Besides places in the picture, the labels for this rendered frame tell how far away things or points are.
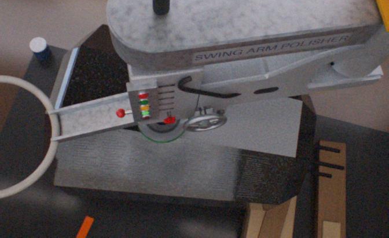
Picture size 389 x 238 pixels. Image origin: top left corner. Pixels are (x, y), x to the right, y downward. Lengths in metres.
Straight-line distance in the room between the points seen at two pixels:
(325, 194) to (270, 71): 1.48
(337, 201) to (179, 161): 1.15
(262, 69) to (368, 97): 1.80
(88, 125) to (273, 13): 0.95
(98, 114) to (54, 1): 1.53
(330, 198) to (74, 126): 1.56
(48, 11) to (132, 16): 2.10
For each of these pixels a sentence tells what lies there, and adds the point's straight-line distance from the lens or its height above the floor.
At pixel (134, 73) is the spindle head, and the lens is 1.18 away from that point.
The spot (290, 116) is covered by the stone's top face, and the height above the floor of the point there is 0.85.
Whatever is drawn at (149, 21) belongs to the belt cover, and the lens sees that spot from 1.07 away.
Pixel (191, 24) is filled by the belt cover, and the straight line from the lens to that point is 1.07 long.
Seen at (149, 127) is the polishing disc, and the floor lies 0.87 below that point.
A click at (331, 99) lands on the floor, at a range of 3.00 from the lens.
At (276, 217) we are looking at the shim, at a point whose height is 0.21.
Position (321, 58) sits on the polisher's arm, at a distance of 1.33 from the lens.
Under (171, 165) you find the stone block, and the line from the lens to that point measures 1.94.
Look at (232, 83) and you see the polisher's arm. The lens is 1.36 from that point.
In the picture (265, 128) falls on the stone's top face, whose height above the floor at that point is 0.85.
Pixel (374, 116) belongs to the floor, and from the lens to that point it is 3.08.
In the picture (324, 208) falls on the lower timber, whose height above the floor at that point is 0.09.
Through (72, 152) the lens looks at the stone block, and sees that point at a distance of 2.00.
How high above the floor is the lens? 2.65
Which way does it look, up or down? 71 degrees down
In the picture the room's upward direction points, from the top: 12 degrees clockwise
